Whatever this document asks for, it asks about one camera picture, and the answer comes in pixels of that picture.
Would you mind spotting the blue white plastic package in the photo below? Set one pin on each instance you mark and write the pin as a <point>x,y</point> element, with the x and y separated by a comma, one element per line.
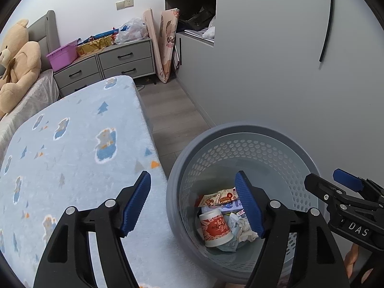
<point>229,246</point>

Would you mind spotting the blue printed blanket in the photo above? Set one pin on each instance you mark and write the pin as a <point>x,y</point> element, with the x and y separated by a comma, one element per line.
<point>75,162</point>

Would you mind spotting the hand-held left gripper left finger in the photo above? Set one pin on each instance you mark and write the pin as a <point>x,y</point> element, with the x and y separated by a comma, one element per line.
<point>136,204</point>

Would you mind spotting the blue printed wrapping roll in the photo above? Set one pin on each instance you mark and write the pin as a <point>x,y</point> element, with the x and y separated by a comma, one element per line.
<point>102,33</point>

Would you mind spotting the purple plastic basket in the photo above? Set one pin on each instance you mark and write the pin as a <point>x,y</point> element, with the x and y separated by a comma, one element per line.
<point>61,57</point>

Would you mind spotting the white paper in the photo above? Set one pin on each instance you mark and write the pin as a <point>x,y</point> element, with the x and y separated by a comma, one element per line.
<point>244,231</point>

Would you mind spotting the brown snack wrapper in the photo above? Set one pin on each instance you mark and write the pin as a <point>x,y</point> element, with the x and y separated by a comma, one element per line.
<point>216,199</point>

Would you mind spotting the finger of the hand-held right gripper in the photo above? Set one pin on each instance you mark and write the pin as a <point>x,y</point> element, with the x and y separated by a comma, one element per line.
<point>318,184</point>
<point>348,180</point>

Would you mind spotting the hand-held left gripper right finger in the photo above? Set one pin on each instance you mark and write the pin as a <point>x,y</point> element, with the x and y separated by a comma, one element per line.
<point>249,207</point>

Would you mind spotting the person's right hand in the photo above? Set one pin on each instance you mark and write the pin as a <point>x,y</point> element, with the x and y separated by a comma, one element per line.
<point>351,258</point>

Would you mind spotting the grey drawer cabinet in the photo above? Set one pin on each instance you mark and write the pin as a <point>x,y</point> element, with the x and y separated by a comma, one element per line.
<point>129,54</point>

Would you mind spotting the dark clutter in niche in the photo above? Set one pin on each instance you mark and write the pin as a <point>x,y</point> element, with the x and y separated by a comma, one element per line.
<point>195,18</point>

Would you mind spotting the white bag in niche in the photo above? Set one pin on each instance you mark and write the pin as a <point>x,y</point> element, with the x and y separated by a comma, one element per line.
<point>210,28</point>

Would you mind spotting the stack of white papers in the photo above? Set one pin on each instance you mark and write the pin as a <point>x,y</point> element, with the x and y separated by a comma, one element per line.
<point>195,33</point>

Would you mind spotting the red patterned paper cup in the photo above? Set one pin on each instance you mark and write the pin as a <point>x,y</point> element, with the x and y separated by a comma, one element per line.
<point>214,228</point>

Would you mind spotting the beige wall socket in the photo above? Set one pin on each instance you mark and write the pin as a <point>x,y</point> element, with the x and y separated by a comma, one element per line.
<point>125,4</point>

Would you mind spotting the golden gift box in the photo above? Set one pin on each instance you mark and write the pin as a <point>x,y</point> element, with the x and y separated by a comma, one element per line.
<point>93,45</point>

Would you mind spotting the purple cartoon cardboard box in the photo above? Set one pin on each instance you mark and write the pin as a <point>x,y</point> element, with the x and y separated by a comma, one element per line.
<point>228,207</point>

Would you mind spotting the dark flat boards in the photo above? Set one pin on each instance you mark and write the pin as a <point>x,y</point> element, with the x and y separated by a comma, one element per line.
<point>177,54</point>

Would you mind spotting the beige bed sheet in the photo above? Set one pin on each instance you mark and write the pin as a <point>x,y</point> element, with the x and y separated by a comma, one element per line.
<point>39,90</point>

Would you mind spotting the plain pink folded mat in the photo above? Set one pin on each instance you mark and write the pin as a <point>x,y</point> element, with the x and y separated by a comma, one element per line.
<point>150,27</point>

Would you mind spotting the beige teddy bear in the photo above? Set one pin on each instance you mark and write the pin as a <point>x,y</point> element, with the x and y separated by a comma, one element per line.
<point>24,63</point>

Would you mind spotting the grey perforated waste bin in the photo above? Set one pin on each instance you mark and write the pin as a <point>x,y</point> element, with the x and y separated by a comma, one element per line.
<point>270,153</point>

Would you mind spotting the grey bed headboard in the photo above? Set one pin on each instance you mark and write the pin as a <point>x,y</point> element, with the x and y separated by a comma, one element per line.
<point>45,30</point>

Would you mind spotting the pink printed folded mat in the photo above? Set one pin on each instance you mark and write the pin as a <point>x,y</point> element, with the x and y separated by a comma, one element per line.
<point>168,36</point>

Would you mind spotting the clear plastic bag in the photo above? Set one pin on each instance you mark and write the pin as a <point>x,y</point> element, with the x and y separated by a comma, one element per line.
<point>132,31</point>

